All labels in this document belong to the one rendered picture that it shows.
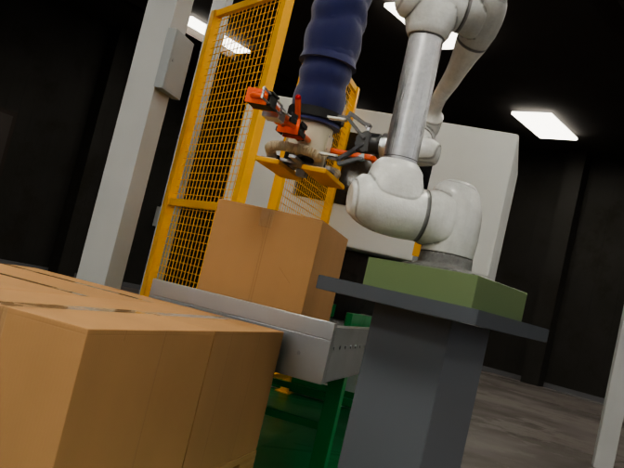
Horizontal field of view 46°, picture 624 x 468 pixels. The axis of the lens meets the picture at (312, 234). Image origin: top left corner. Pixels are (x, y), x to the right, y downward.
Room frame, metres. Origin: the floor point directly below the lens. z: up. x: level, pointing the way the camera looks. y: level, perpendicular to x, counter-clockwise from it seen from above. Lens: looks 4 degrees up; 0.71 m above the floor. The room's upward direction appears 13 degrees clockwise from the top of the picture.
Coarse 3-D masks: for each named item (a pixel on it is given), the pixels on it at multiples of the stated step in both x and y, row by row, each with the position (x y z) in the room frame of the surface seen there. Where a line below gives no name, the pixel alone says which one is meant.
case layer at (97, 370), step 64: (0, 320) 1.40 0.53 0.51; (64, 320) 1.38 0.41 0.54; (128, 320) 1.65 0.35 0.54; (192, 320) 2.06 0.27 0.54; (0, 384) 1.39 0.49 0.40; (64, 384) 1.35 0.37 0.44; (128, 384) 1.54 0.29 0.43; (192, 384) 1.86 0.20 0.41; (256, 384) 2.34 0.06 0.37; (0, 448) 1.38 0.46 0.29; (64, 448) 1.37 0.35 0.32; (128, 448) 1.61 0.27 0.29; (192, 448) 1.96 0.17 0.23
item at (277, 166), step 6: (258, 156) 2.82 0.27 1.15; (264, 156) 2.84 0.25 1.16; (264, 162) 2.84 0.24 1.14; (270, 162) 2.81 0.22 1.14; (276, 162) 2.80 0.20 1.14; (282, 162) 2.84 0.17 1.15; (270, 168) 2.95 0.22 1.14; (276, 168) 2.91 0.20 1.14; (282, 168) 2.87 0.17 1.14; (288, 168) 2.92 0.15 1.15; (276, 174) 3.07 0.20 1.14; (282, 174) 3.03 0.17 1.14; (288, 174) 2.99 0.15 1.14; (294, 174) 3.01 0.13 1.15; (300, 180) 3.11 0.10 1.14
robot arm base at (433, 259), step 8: (424, 256) 2.10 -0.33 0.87; (432, 256) 2.08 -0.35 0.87; (440, 256) 2.07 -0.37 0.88; (448, 256) 2.06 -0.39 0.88; (456, 256) 2.07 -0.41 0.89; (416, 264) 2.11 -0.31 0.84; (424, 264) 2.09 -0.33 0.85; (432, 264) 2.07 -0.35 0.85; (440, 264) 2.06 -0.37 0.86; (448, 264) 2.06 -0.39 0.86; (456, 264) 2.06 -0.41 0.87; (464, 264) 2.08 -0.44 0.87; (472, 264) 2.11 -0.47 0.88; (464, 272) 2.07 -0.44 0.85
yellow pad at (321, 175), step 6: (306, 168) 2.76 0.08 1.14; (312, 168) 2.76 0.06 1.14; (318, 168) 2.75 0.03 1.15; (324, 168) 2.75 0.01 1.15; (312, 174) 2.83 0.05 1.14; (318, 174) 2.80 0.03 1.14; (324, 174) 2.76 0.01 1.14; (330, 174) 2.81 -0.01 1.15; (318, 180) 2.97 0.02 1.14; (324, 180) 2.93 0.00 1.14; (330, 180) 2.90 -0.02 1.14; (336, 180) 2.92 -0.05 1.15; (330, 186) 3.05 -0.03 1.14; (336, 186) 3.01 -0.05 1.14; (342, 186) 3.03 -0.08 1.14
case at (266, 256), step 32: (224, 224) 2.68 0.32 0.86; (256, 224) 2.65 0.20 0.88; (288, 224) 2.63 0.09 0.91; (320, 224) 2.60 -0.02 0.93; (224, 256) 2.67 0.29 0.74; (256, 256) 2.65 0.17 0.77; (288, 256) 2.62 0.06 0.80; (320, 256) 2.70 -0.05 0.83; (224, 288) 2.67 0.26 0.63; (256, 288) 2.64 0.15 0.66; (288, 288) 2.62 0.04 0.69
